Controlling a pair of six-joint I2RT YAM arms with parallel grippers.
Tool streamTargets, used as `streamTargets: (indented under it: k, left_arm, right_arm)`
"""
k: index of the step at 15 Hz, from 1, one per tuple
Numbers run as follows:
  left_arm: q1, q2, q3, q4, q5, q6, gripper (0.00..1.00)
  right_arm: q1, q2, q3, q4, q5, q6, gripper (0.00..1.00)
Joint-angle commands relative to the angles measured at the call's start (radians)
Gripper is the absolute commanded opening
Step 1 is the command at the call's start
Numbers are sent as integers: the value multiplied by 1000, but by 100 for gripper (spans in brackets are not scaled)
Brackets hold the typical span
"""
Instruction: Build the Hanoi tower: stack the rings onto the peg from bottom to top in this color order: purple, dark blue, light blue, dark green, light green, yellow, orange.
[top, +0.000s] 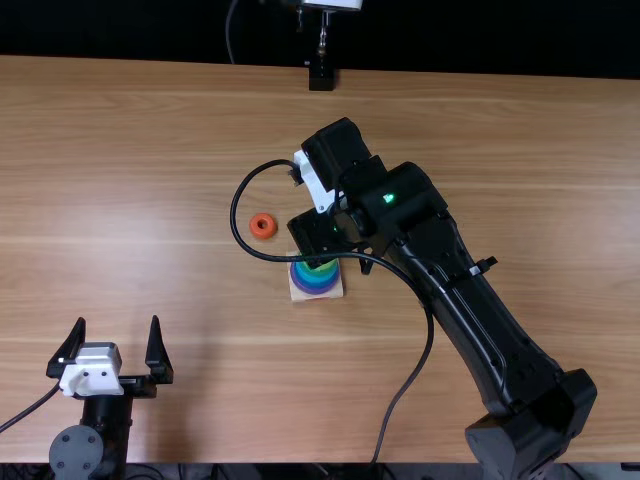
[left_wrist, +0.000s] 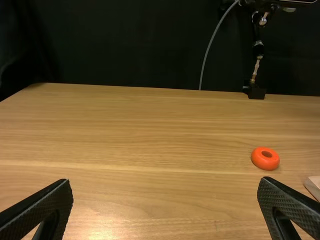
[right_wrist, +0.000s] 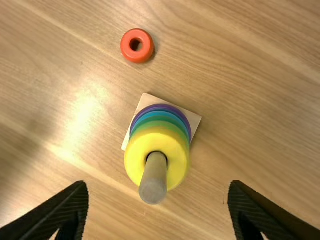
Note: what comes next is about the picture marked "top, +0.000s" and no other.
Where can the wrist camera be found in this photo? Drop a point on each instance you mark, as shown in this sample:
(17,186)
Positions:
(312,180)
(95,375)

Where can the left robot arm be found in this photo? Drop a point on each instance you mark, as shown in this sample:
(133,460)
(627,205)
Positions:
(105,415)

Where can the white mounted box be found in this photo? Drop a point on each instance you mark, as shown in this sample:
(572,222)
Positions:
(332,4)

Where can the wooden peg base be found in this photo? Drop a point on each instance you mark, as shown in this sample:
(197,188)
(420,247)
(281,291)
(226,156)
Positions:
(335,296)

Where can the black clamp stand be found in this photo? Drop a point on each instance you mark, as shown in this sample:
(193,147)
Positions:
(322,80)

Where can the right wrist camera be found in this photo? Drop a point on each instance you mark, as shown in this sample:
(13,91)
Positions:
(312,180)

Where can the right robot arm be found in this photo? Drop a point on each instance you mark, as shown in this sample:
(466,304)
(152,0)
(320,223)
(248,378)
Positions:
(480,320)

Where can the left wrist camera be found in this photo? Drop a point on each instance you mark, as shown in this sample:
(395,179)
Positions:
(95,375)

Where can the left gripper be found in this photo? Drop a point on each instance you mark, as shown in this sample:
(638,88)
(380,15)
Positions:
(140,387)

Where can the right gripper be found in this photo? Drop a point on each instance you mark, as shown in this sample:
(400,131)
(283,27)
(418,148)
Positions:
(335,145)

